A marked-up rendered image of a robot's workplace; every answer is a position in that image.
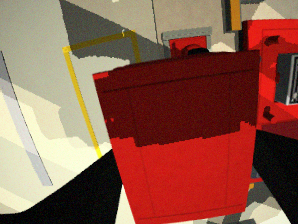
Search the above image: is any yellow rectangular outline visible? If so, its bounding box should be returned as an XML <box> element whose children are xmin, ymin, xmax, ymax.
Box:
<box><xmin>63</xmin><ymin>30</ymin><xmax>141</xmax><ymax>159</ymax></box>

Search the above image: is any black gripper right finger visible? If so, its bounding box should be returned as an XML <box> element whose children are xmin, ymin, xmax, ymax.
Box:
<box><xmin>251</xmin><ymin>129</ymin><xmax>298</xmax><ymax>224</ymax></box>

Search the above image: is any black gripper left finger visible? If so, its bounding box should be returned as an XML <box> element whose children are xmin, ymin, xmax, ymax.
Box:
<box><xmin>0</xmin><ymin>149</ymin><xmax>124</xmax><ymax>224</ymax></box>

